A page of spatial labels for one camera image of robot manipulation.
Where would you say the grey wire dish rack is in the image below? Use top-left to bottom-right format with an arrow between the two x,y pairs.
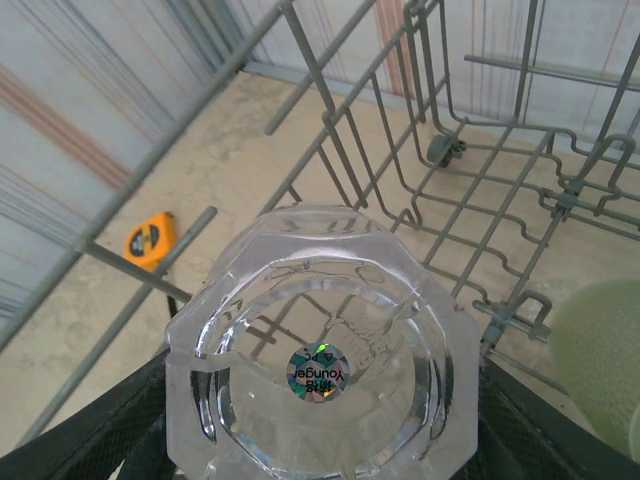
0,0 -> 640,451

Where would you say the orange tape measure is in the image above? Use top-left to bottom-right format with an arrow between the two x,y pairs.
123,211 -> 178,273

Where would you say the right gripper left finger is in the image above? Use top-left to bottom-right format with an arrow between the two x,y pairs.
0,348 -> 174,480

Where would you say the frosted pale green cup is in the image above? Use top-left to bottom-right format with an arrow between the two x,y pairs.
549,278 -> 640,464

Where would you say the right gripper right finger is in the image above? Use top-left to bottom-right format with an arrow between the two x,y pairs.
474,359 -> 640,480

